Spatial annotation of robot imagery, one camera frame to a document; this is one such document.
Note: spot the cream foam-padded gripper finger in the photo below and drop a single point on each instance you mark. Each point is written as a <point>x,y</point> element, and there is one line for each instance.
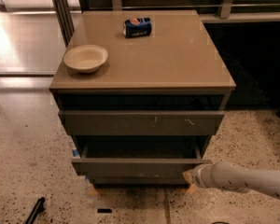
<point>188,176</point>

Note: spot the grey drawer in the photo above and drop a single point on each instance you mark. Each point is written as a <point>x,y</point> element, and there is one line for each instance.
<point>134,170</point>
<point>78,122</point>

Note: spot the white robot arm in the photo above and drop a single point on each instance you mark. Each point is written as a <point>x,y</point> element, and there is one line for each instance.
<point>232,177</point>

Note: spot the grey drawer cabinet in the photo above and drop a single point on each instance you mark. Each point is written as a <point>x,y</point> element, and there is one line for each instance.
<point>175,68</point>

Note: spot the grey top drawer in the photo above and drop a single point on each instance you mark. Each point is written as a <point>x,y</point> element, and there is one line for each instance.
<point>78,122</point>

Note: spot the blue tape piece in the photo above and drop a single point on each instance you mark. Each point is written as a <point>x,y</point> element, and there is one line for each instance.
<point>75,152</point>

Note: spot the black object on floor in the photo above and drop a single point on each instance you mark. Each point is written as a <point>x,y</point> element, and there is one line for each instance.
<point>38,209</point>

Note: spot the white paper bowl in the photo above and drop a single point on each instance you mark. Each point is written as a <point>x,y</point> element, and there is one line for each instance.
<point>86,58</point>

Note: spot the blue pepsi can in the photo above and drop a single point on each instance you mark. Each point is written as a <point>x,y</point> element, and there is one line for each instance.
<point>137,27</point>

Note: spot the metal railing frame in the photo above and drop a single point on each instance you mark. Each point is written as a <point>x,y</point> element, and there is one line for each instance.
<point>211,11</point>

